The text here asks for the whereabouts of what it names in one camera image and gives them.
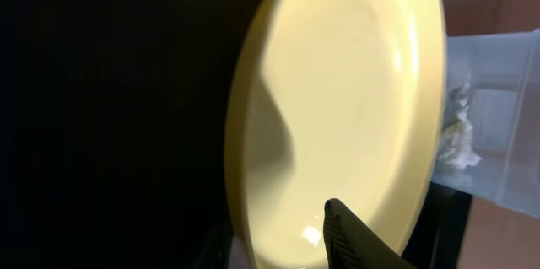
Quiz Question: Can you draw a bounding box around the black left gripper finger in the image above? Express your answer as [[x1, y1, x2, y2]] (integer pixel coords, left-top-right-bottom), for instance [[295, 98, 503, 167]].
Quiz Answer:
[[323, 198, 414, 269]]

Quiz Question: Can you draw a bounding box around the white tissue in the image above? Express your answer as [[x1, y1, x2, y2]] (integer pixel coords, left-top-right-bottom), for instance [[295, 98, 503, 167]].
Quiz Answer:
[[436, 83, 482, 170]]

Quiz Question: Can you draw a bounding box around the yellow plate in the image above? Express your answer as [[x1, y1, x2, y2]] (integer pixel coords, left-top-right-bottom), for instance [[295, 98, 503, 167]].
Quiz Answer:
[[224, 0, 446, 268]]

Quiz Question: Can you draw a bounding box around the black waste tray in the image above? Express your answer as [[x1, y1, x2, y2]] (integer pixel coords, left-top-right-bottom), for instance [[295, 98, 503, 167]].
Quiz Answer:
[[402, 182, 473, 269]]

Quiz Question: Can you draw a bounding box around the clear plastic bin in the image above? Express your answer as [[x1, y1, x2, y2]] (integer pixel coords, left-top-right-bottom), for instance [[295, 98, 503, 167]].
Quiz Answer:
[[432, 30, 539, 217]]

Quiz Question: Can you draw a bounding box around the dark brown serving tray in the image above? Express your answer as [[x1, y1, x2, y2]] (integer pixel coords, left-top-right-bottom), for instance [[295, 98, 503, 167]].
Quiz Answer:
[[1, 0, 262, 268]]

